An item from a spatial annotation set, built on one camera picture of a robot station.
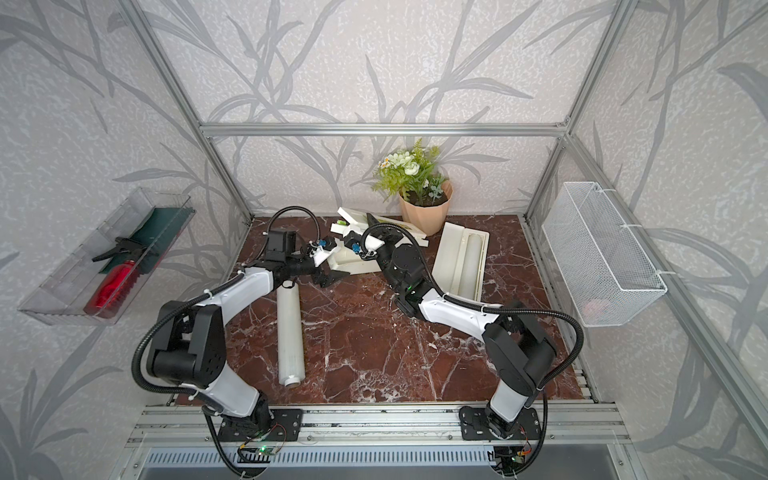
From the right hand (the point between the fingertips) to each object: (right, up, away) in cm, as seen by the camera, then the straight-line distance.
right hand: (373, 212), depth 74 cm
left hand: (-11, -13, +15) cm, 23 cm away
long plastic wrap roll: (-26, -32, +13) cm, 43 cm away
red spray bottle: (-51, -15, -13) cm, 55 cm away
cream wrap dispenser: (+27, -14, +24) cm, 38 cm away
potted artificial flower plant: (+15, +11, +32) cm, 36 cm away
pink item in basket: (+53, -24, -3) cm, 58 cm away
